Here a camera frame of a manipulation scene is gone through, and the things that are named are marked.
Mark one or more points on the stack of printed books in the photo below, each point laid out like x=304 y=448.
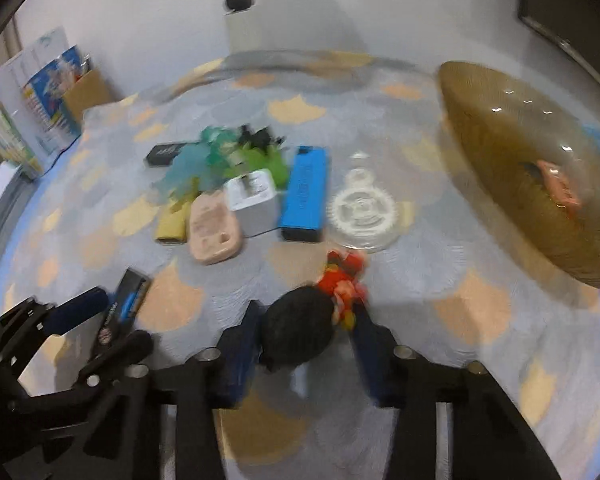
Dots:
x=2 y=132

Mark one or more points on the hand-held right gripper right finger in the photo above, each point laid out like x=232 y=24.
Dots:
x=375 y=367

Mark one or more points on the fan-patterned tablecloth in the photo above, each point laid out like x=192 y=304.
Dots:
x=430 y=280

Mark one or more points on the cardboard box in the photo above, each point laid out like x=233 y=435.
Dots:
x=89 y=94

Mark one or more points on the black printed box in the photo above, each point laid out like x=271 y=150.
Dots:
x=165 y=153

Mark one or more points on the yellow block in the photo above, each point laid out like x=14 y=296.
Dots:
x=172 y=224

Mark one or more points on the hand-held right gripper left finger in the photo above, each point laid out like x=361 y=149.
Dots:
x=236 y=362

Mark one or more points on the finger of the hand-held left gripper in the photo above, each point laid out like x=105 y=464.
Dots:
x=75 y=312
x=126 y=350

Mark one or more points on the black-haired red toy figure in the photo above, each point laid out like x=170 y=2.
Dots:
x=295 y=325

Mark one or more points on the pink case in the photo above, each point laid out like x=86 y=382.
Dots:
x=214 y=230

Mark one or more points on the lime green toy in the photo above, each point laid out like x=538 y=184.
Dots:
x=261 y=164

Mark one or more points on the pink toy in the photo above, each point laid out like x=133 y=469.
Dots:
x=560 y=186

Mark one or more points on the dark framed screen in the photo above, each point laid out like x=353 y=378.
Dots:
x=570 y=5

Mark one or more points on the clear plastic gear plate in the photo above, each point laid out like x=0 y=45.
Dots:
x=362 y=212

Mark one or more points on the white box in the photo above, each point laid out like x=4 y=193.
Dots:
x=252 y=202

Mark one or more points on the black and blue box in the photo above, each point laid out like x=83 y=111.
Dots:
x=126 y=305

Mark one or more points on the blue printed carton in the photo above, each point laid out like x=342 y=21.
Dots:
x=50 y=102

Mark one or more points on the teal translucent dragon toy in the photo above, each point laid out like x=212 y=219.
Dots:
x=195 y=162

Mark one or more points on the black spiky toy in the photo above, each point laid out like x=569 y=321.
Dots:
x=260 y=136

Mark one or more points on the golden ribbed bowl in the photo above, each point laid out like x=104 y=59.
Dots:
x=500 y=160

